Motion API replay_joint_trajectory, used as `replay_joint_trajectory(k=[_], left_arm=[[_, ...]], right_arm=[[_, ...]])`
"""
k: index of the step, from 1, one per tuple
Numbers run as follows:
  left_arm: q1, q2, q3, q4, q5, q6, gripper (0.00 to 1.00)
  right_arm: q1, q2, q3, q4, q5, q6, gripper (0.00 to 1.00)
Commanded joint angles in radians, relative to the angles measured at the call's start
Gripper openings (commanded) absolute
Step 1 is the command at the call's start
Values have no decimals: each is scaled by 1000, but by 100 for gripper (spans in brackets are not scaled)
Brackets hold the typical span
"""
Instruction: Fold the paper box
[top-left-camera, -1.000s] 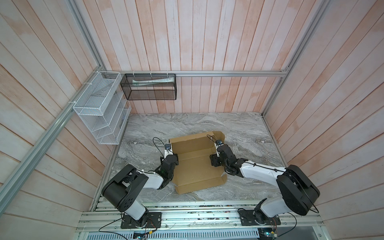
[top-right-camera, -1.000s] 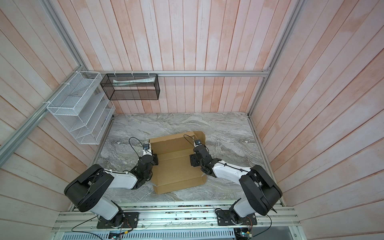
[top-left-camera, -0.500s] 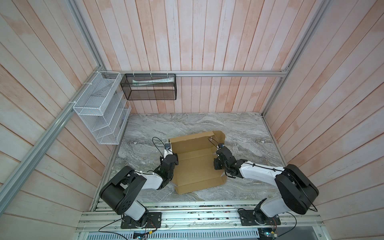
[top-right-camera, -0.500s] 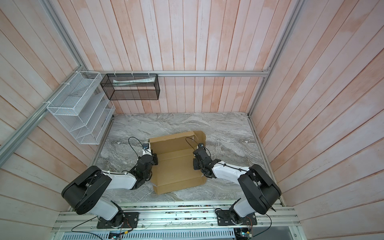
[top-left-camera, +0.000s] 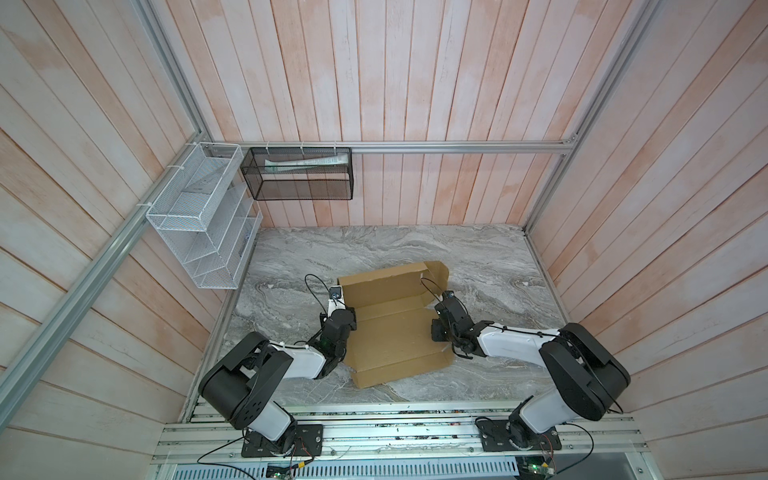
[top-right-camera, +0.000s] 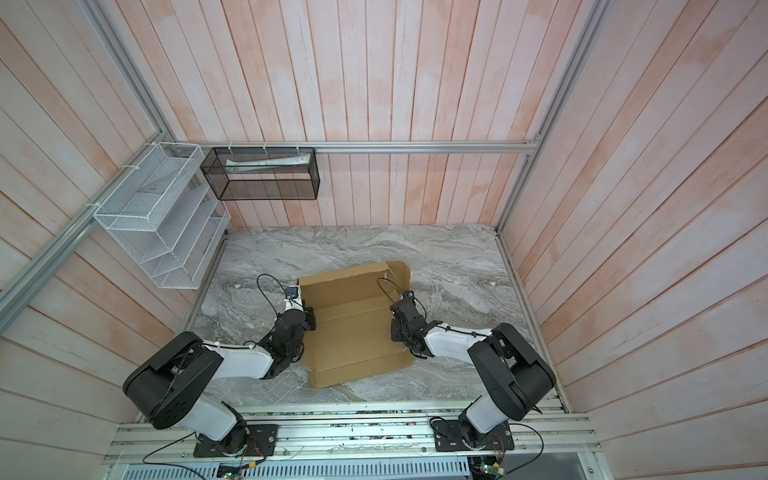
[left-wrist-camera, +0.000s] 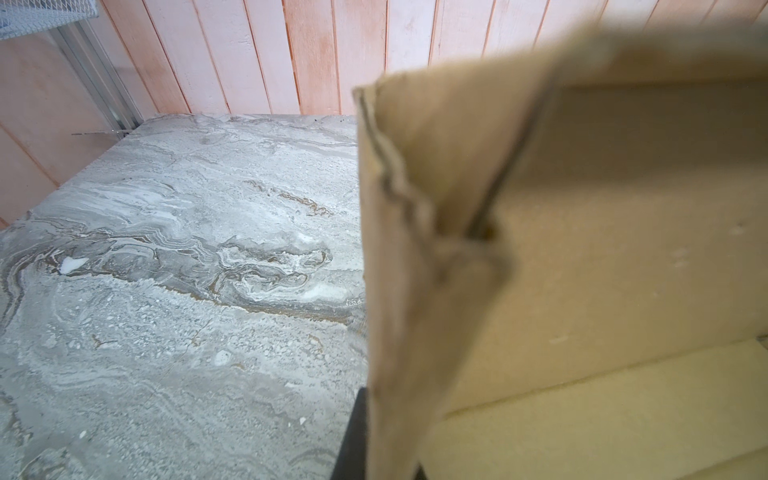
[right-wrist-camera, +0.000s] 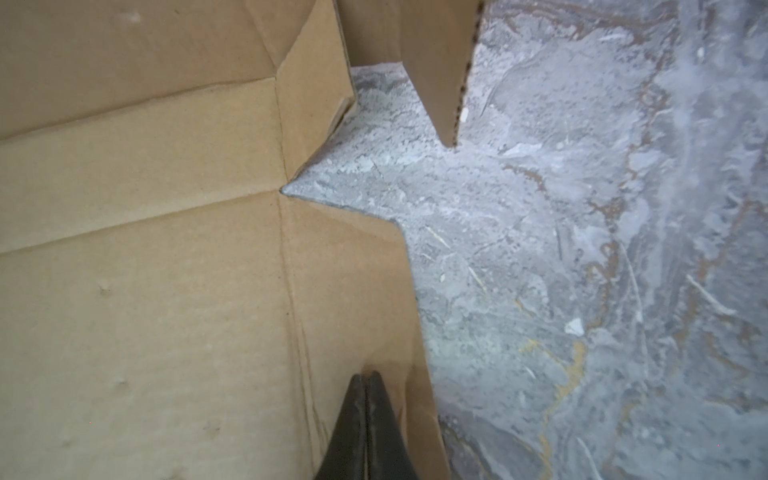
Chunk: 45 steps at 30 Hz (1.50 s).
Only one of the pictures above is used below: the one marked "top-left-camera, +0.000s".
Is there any brown cardboard box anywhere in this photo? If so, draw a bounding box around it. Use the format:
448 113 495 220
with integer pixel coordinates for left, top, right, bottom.
338 261 454 389

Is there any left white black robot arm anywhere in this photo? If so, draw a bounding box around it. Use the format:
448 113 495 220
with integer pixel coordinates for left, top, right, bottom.
198 308 357 451

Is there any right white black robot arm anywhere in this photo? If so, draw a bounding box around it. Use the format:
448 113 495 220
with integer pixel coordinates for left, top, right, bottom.
431 291 631 449

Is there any left green circuit board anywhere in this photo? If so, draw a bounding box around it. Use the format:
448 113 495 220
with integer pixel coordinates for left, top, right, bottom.
265 465 294 480

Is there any green circuit board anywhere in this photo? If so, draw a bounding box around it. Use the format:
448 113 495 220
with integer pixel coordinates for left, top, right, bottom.
265 465 294 480
516 457 554 480

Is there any right green circuit board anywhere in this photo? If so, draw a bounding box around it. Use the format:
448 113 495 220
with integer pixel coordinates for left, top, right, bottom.
516 457 554 480

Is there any white paper in black basket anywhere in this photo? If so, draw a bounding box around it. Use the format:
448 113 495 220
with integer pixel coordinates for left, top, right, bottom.
264 154 350 174

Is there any aluminium mounting rail frame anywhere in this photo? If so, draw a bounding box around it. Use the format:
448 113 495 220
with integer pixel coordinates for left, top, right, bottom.
152 400 649 464

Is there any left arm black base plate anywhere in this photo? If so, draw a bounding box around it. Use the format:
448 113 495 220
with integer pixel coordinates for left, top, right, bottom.
241 422 323 458

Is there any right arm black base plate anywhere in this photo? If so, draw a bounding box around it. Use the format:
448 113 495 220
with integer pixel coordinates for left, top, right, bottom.
474 416 562 452

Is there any white slotted cable duct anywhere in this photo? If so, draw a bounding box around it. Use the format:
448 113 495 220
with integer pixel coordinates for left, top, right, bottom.
173 457 519 479

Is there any black wire mesh basket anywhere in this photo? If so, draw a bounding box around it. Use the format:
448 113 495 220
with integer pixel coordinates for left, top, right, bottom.
240 146 355 202

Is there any white wire mesh shelf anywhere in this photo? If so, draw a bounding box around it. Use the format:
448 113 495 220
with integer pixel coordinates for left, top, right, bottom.
146 142 263 290

